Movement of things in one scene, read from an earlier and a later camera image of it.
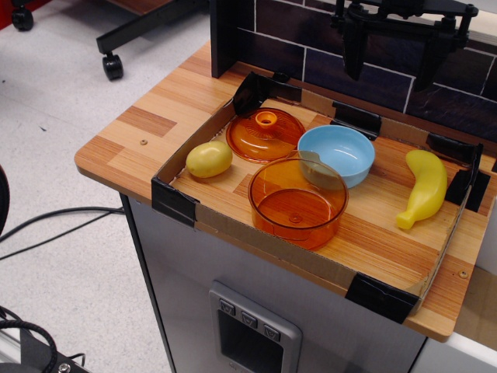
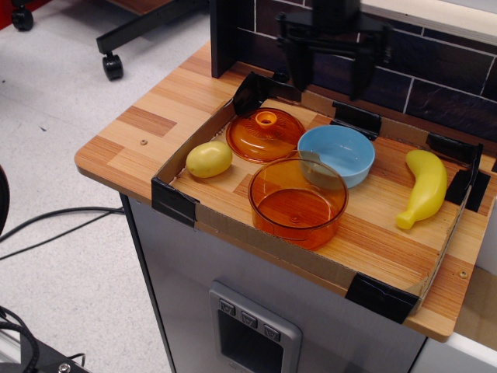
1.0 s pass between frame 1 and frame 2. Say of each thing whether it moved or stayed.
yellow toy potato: stayed
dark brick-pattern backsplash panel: stayed
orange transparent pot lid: stayed
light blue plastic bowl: stayed
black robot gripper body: moved
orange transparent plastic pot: stayed
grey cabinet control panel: stayed
